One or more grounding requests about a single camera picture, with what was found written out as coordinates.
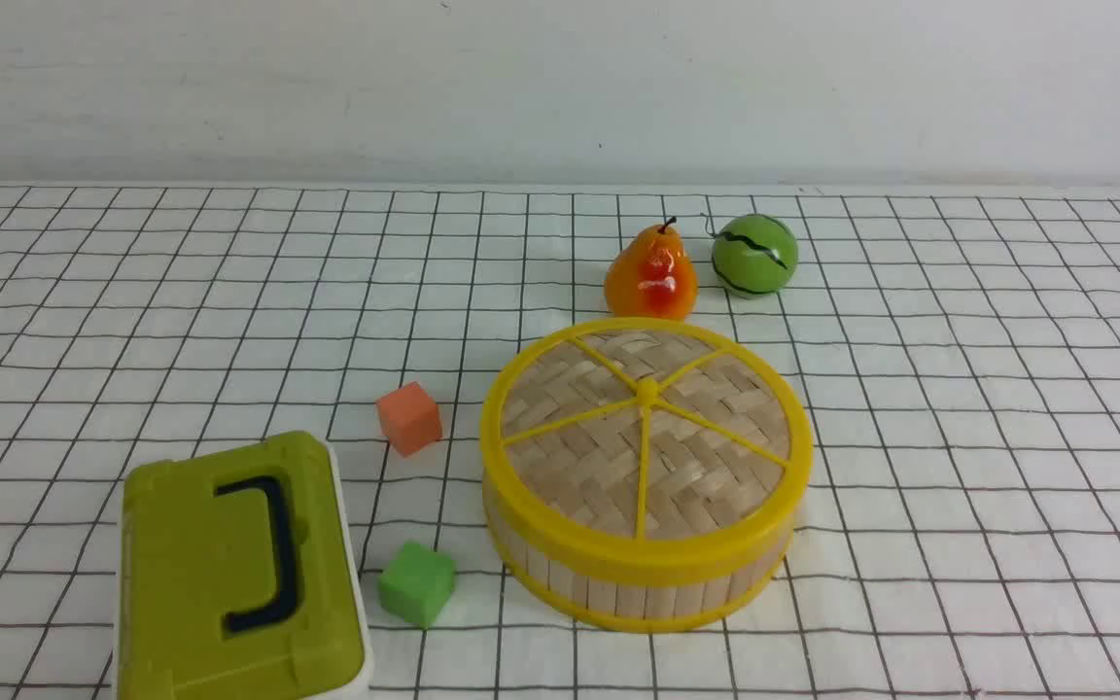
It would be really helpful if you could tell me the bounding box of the orange yellow toy pear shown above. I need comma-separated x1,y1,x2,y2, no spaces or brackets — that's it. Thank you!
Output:
604,217,699,321

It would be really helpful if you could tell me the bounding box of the bamboo steamer basket yellow rim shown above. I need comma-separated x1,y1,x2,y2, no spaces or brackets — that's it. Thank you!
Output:
480,488,797,634

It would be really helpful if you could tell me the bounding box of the olive green lidded box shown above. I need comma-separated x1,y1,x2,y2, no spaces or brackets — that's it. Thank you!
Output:
112,431,374,699

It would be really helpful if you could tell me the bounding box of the orange foam cube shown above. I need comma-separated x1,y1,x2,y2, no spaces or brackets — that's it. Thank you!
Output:
376,381,444,457

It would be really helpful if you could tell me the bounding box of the green toy watermelon ball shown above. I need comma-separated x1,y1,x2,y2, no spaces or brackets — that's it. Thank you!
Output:
711,213,799,298

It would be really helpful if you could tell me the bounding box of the white black-grid tablecloth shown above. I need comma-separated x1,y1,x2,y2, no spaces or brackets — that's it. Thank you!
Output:
0,185,1120,699

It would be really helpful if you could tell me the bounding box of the green foam cube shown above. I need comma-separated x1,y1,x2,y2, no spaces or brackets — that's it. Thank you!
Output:
377,541,455,629

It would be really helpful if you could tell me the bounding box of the yellow-rimmed woven steamer lid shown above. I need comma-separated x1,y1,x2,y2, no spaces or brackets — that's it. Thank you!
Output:
479,318,814,586

